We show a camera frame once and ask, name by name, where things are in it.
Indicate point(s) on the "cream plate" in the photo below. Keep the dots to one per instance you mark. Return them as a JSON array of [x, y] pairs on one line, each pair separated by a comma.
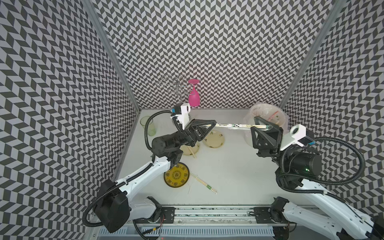
[[186, 151], [214, 140]]

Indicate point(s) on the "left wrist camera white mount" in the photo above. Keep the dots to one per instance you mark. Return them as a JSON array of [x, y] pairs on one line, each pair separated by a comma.
[[180, 113]]

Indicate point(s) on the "metal glass holder stand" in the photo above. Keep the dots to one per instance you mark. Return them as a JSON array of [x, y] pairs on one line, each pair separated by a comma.
[[177, 85]]

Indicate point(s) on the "cream plate front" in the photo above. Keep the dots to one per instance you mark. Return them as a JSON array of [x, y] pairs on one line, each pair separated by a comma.
[[186, 151]]

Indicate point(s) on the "cream plate right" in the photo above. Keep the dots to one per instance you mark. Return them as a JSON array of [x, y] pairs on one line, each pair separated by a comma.
[[214, 140]]

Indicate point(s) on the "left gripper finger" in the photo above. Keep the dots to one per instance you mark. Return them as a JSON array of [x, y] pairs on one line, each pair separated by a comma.
[[207, 135], [203, 123]]

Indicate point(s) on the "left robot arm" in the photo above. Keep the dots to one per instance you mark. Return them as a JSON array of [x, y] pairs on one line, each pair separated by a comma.
[[114, 206]]

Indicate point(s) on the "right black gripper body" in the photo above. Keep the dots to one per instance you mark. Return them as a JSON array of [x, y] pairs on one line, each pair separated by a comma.
[[274, 153]]

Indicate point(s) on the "pink plastic wine glass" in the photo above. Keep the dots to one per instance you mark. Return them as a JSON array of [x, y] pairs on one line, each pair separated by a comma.
[[194, 96]]

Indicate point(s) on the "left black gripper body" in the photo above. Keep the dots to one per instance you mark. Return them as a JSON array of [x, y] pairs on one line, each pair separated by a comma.
[[182, 136]]

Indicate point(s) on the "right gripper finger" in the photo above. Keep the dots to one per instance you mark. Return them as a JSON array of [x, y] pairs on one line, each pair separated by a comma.
[[274, 132], [259, 139]]

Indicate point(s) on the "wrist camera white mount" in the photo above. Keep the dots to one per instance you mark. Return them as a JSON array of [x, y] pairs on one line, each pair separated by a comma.
[[298, 135], [180, 113]]

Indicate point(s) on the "yellow green patterned plate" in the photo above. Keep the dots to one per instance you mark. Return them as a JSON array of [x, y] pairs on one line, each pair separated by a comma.
[[177, 176]]

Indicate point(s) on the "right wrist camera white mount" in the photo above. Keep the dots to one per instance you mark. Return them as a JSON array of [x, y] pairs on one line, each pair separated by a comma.
[[298, 135]]

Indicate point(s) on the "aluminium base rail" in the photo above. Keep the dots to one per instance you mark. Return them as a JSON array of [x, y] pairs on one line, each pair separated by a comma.
[[227, 223]]

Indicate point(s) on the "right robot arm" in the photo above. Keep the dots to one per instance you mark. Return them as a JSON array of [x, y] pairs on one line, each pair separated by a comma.
[[299, 167]]

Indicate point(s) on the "wrapped chopsticks green label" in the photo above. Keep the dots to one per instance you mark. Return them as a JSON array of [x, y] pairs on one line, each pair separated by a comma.
[[204, 183]]

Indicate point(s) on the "green transparent plastic cup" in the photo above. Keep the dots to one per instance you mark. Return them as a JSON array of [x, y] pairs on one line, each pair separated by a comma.
[[148, 123]]

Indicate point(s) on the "white trash bucket with bag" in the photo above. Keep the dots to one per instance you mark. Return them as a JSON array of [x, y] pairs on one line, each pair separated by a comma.
[[269, 113]]

